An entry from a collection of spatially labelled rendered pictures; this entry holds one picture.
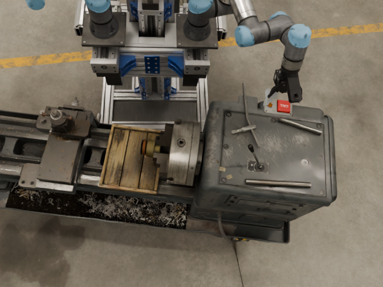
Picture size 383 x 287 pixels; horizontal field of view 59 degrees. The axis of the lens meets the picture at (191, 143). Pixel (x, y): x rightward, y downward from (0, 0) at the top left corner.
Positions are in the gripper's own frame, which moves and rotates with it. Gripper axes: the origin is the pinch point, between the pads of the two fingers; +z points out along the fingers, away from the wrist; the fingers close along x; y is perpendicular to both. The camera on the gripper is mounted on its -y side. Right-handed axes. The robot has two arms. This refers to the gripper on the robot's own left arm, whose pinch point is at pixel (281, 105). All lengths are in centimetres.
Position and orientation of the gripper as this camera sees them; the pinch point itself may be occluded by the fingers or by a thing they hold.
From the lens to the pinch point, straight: 147.2
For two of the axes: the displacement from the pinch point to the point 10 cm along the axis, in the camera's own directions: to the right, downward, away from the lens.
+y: -1.1, -8.0, 5.9
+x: -9.9, 1.0, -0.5
